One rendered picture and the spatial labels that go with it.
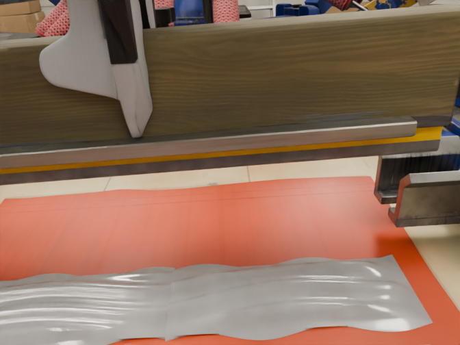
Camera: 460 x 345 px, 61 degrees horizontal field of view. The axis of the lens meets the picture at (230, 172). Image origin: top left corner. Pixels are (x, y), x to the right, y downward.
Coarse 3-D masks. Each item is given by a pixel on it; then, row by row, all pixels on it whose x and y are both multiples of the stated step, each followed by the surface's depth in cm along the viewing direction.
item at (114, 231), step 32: (96, 192) 44; (128, 192) 44; (160, 192) 44; (0, 224) 40; (32, 224) 39; (64, 224) 39; (96, 224) 39; (128, 224) 38; (160, 224) 38; (0, 256) 35; (32, 256) 35; (64, 256) 35; (96, 256) 34; (128, 256) 34; (160, 256) 34
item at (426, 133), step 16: (416, 128) 28; (432, 128) 28; (320, 144) 28; (336, 144) 28; (352, 144) 28; (368, 144) 28; (112, 160) 28; (128, 160) 28; (144, 160) 28; (160, 160) 28
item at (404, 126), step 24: (360, 120) 26; (384, 120) 26; (408, 120) 25; (48, 144) 26; (72, 144) 26; (96, 144) 26; (120, 144) 25; (144, 144) 25; (168, 144) 25; (192, 144) 25; (216, 144) 25; (240, 144) 25; (264, 144) 26; (288, 144) 26; (0, 168) 26
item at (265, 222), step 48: (192, 192) 43; (240, 192) 43; (288, 192) 42; (336, 192) 42; (192, 240) 36; (240, 240) 35; (288, 240) 35; (336, 240) 35; (384, 240) 34; (432, 288) 29; (192, 336) 26; (288, 336) 26; (336, 336) 26; (384, 336) 26; (432, 336) 26
